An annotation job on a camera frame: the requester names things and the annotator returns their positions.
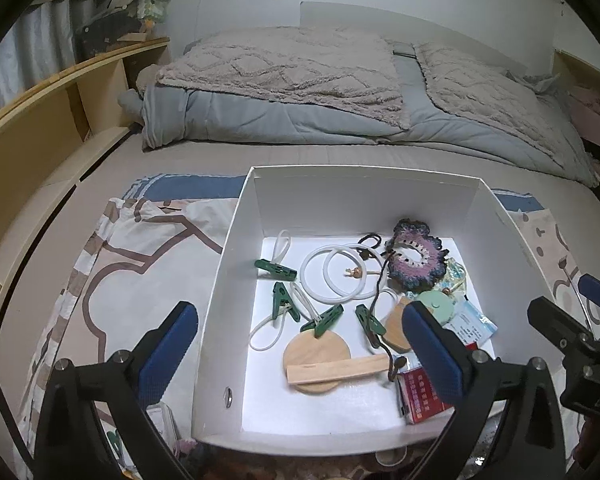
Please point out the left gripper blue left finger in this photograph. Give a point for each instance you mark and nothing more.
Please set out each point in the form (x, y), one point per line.
(70, 442)

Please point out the pink clothes pile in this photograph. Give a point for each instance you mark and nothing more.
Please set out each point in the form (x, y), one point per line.
(584, 106)

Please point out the grey folded duvet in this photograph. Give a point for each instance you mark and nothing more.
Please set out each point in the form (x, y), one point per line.
(170, 115)

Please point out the red cigarette pack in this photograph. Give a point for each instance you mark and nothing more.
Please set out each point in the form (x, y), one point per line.
(418, 398)

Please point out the beige quilted blanket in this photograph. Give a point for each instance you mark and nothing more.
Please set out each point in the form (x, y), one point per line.
(342, 68)
(461, 85)

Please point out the mint round case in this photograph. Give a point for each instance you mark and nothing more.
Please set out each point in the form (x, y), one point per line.
(439, 305)

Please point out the wooden block stick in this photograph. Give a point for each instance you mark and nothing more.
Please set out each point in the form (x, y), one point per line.
(336, 371)

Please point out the clear plastic case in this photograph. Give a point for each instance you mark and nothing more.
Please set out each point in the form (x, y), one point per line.
(162, 418)

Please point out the dark storage bag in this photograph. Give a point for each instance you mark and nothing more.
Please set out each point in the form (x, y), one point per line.
(103, 32)

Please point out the beige quilted blanket right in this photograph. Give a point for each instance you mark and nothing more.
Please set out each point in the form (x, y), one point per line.
(461, 85)

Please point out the grey curtain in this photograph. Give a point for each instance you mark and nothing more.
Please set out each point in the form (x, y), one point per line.
(40, 44)

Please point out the beige quilted blanket left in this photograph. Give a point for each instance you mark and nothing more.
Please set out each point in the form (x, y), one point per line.
(342, 68)

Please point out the wooden side shelf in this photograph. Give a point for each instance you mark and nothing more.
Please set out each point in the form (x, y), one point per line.
(54, 132)

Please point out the cartoon patterned blanket mat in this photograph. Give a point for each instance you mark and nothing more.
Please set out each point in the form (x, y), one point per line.
(322, 231)

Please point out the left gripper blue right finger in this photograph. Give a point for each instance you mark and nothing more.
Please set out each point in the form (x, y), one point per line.
(529, 441)

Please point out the green clothes peg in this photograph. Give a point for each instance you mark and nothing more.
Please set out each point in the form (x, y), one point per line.
(282, 303)

